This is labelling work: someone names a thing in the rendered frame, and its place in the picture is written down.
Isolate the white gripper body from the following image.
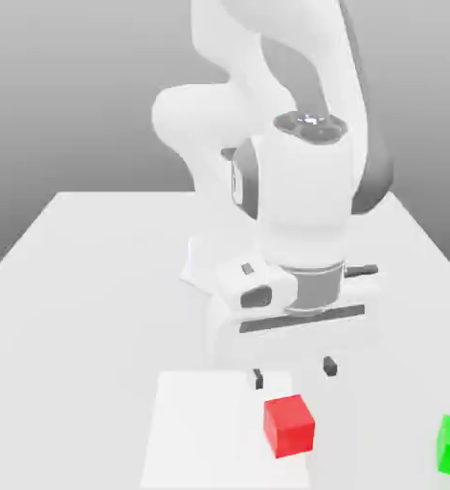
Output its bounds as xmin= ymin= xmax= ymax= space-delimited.
xmin=214 ymin=303 xmax=382 ymax=369

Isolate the small red cube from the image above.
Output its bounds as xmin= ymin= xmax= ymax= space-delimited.
xmin=262 ymin=393 xmax=317 ymax=459

